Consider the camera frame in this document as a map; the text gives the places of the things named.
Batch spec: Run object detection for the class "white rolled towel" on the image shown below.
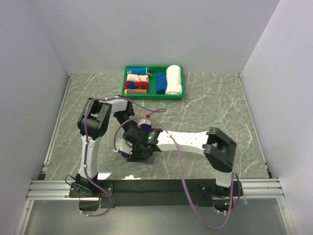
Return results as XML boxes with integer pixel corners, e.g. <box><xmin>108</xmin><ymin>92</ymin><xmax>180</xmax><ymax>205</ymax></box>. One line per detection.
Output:
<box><xmin>165</xmin><ymin>65</ymin><xmax>182</xmax><ymax>95</ymax></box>

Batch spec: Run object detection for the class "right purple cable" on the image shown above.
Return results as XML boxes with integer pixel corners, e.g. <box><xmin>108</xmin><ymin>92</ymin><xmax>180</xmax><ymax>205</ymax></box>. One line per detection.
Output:
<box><xmin>113</xmin><ymin>117</ymin><xmax>243</xmax><ymax>231</ymax></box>

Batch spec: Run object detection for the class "black base bar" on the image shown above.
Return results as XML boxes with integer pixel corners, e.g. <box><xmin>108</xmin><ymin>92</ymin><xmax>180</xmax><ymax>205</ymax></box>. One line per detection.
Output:
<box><xmin>69</xmin><ymin>179</ymin><xmax>230</xmax><ymax>208</ymax></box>

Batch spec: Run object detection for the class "right aluminium side rail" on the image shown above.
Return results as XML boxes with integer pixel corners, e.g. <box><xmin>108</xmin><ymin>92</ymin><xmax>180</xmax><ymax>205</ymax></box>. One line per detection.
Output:
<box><xmin>237</xmin><ymin>73</ymin><xmax>273</xmax><ymax>179</ymax></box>

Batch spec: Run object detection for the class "purple cable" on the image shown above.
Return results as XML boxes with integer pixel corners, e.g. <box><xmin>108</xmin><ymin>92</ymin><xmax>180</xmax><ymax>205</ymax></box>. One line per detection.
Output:
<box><xmin>113</xmin><ymin>117</ymin><xmax>243</xmax><ymax>231</ymax></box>
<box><xmin>83</xmin><ymin>96</ymin><xmax>167</xmax><ymax>218</ymax></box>

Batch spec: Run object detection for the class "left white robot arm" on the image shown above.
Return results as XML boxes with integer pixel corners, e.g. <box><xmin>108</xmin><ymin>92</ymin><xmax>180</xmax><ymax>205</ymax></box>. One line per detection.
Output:
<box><xmin>72</xmin><ymin>95</ymin><xmax>149</xmax><ymax>197</ymax></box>

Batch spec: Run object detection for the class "teal blue rolled towel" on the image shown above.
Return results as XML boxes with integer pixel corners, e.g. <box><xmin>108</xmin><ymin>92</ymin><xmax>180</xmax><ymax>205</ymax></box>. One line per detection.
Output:
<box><xmin>126</xmin><ymin>67</ymin><xmax>151</xmax><ymax>75</ymax></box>

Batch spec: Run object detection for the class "pink rolled towel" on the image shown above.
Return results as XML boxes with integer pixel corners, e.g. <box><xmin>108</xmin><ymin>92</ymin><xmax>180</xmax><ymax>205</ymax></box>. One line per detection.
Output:
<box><xmin>126</xmin><ymin>74</ymin><xmax>149</xmax><ymax>83</ymax></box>

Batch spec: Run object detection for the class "aluminium front rail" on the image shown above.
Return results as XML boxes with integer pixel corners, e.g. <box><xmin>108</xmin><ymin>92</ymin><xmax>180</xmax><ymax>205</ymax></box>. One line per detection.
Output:
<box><xmin>26</xmin><ymin>179</ymin><xmax>285</xmax><ymax>200</ymax></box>

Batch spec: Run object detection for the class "purple towel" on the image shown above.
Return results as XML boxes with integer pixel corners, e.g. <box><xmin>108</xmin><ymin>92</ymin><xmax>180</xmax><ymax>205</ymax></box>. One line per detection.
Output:
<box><xmin>120</xmin><ymin>123</ymin><xmax>153</xmax><ymax>162</ymax></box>

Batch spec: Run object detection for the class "green plastic tray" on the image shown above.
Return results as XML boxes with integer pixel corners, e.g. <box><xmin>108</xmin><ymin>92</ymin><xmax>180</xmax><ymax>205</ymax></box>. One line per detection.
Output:
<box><xmin>121</xmin><ymin>65</ymin><xmax>186</xmax><ymax>101</ymax></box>

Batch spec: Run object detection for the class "aluminium side rail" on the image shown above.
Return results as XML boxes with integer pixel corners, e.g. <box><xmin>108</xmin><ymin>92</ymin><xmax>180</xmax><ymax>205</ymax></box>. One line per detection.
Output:
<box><xmin>38</xmin><ymin>73</ymin><xmax>74</xmax><ymax>180</ymax></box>
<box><xmin>237</xmin><ymin>73</ymin><xmax>273</xmax><ymax>179</ymax></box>

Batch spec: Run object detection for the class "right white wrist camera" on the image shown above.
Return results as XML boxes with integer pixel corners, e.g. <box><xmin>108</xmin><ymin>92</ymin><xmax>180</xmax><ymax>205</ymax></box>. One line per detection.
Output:
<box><xmin>114</xmin><ymin>138</ymin><xmax>133</xmax><ymax>155</ymax></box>

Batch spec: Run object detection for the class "left aluminium side rail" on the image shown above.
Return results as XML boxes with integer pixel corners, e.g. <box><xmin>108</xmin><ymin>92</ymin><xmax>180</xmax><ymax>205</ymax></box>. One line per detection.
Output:
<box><xmin>38</xmin><ymin>73</ymin><xmax>74</xmax><ymax>180</ymax></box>

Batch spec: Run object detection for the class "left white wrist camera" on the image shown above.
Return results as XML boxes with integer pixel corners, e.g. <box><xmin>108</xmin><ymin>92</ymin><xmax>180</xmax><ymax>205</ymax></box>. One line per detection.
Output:
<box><xmin>138</xmin><ymin>115</ymin><xmax>152</xmax><ymax>131</ymax></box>

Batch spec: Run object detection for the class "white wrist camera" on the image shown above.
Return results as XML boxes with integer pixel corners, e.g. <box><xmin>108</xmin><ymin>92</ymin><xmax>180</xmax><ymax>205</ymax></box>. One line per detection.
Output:
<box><xmin>114</xmin><ymin>138</ymin><xmax>133</xmax><ymax>155</ymax></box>
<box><xmin>138</xmin><ymin>115</ymin><xmax>152</xmax><ymax>131</ymax></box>

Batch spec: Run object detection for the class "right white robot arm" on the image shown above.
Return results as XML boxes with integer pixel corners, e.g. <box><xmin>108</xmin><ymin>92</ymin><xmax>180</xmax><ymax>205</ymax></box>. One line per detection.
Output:
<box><xmin>116</xmin><ymin>127</ymin><xmax>237</xmax><ymax>195</ymax></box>

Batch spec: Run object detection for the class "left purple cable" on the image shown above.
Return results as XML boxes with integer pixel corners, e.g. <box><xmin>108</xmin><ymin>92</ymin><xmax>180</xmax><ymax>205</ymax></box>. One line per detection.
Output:
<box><xmin>83</xmin><ymin>96</ymin><xmax>167</xmax><ymax>218</ymax></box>

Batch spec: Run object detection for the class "orange grey rolled towel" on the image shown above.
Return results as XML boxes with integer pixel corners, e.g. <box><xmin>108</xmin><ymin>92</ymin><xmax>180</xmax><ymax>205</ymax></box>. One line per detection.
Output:
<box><xmin>124</xmin><ymin>89</ymin><xmax>148</xmax><ymax>94</ymax></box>

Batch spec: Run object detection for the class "red blue rolled towel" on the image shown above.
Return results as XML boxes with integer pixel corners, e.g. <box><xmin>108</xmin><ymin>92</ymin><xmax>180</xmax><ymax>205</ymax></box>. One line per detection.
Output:
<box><xmin>125</xmin><ymin>81</ymin><xmax>149</xmax><ymax>90</ymax></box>

